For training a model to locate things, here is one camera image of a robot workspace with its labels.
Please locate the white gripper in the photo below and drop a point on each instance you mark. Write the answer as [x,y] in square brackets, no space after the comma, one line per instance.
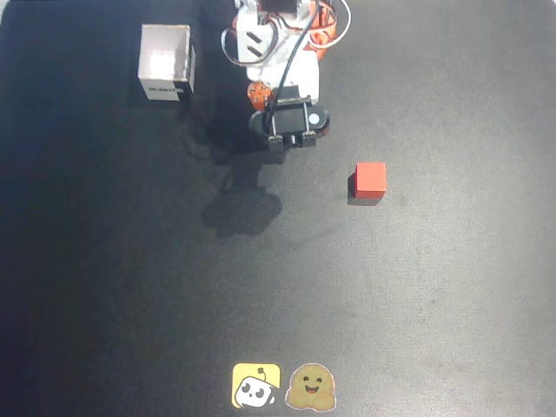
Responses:
[261,96]

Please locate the red cube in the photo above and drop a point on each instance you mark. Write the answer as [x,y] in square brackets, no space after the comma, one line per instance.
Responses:
[371,178]

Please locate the white and orange robot arm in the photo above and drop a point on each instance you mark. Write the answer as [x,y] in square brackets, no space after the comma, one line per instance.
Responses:
[256,43]

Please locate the white open cardboard box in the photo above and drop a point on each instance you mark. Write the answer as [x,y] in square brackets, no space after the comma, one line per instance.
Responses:
[165,56]

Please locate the black table mat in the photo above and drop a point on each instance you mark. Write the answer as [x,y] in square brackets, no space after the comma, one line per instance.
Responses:
[130,269]

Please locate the yellow robot sticker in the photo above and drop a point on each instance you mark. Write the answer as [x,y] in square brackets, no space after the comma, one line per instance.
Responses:
[254,384]

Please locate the hugging face emoji sticker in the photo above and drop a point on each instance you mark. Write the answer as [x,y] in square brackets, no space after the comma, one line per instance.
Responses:
[310,386]

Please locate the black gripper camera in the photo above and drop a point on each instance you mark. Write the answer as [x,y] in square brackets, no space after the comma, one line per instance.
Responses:
[291,119]

